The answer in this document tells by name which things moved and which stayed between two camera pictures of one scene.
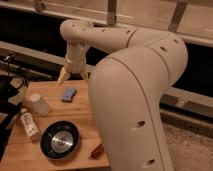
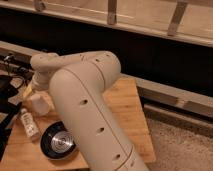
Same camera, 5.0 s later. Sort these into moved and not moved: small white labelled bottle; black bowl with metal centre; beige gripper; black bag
Moved: beige gripper
Not moved: small white labelled bottle; black bag; black bowl with metal centre
